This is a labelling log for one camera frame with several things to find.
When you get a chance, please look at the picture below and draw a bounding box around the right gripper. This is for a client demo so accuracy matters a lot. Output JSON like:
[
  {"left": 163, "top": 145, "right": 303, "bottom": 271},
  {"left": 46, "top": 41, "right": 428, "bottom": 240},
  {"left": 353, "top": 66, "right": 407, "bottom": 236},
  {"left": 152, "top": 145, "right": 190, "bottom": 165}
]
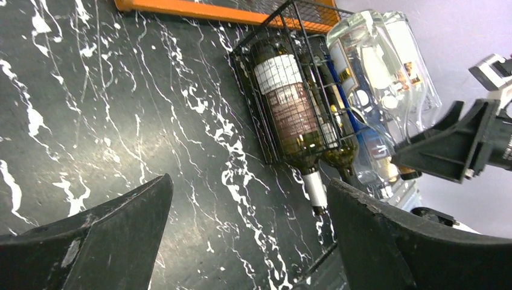
[{"left": 391, "top": 99, "right": 511, "bottom": 183}]

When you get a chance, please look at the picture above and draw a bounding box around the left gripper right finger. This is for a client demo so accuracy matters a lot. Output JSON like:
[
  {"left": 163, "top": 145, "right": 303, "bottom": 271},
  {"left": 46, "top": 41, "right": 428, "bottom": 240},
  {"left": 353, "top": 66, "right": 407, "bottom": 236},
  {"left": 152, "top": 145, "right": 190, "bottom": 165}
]
[{"left": 327, "top": 179, "right": 511, "bottom": 289}]

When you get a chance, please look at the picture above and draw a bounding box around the dark green wine bottle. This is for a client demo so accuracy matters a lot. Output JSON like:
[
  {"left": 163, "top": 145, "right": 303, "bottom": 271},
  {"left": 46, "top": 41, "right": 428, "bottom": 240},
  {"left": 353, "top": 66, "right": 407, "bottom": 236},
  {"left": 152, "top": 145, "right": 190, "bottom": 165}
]
[{"left": 301, "top": 34, "right": 359, "bottom": 186}]

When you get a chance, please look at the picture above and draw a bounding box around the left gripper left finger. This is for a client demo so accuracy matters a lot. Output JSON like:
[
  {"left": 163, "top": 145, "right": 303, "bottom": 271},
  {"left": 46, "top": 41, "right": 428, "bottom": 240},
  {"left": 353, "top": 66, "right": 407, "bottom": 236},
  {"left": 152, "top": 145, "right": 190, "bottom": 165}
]
[{"left": 1, "top": 175, "right": 173, "bottom": 289}]

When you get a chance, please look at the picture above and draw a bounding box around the black wire wine rack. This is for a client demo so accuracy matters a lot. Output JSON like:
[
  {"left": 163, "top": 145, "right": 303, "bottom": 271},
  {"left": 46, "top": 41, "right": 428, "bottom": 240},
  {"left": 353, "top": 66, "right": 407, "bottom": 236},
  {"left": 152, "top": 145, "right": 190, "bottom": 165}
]
[{"left": 230, "top": 1, "right": 349, "bottom": 167}]

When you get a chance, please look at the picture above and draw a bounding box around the green wine bottle silver capsule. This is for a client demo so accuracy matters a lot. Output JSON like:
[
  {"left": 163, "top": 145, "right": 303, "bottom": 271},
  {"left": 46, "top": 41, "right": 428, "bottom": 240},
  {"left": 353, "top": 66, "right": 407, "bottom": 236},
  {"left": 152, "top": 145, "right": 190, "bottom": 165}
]
[{"left": 239, "top": 37, "right": 327, "bottom": 216}]

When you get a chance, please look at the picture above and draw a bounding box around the square clear whisky bottle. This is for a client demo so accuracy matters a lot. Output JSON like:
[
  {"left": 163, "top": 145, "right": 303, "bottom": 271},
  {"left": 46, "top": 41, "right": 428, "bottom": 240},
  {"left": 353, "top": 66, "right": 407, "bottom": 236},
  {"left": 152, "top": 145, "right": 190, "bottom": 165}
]
[{"left": 325, "top": 10, "right": 443, "bottom": 181}]

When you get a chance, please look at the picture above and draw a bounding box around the blue glass bottle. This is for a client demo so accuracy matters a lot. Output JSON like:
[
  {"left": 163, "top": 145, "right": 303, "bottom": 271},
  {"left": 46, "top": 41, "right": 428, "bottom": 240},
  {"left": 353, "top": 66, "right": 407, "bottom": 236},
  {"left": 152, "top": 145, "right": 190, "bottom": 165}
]
[{"left": 325, "top": 56, "right": 398, "bottom": 188}]

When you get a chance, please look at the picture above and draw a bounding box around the orange wooden shelf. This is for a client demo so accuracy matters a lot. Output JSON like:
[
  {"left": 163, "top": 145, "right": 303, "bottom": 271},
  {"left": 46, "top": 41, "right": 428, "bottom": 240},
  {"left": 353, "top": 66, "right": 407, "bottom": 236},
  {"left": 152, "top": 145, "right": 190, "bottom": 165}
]
[{"left": 114, "top": 1, "right": 341, "bottom": 34}]

